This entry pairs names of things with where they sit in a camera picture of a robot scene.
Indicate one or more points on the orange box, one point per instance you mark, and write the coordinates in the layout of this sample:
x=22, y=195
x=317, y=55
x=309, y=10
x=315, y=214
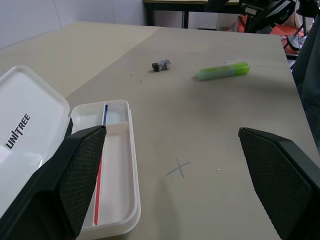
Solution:
x=285, y=30

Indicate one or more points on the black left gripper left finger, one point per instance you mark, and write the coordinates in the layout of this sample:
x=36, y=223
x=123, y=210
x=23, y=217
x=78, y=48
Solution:
x=50, y=190

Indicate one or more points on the black framed desk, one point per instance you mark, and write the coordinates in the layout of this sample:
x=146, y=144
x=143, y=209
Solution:
x=165, y=6

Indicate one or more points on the green highlighter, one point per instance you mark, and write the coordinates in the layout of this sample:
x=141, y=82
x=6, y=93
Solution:
x=222, y=71

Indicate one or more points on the red pen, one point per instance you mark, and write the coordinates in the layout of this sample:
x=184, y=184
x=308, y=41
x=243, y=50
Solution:
x=97, y=200

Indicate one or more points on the dark eraser with blue sleeve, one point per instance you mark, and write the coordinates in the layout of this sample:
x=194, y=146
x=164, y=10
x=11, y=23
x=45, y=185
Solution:
x=161, y=65

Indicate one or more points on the black office chair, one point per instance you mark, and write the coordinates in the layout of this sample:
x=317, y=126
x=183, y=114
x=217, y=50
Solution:
x=265, y=12

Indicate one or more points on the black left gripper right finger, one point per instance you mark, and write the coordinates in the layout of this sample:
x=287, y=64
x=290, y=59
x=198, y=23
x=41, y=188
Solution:
x=282, y=185

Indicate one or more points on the person in dark trousers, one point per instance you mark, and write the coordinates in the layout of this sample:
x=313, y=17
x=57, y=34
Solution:
x=310, y=75

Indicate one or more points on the white plastic pencil case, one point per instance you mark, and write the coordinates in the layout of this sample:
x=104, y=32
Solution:
x=25, y=100

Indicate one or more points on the blue pen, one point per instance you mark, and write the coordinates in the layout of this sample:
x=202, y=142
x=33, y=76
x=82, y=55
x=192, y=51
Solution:
x=105, y=115

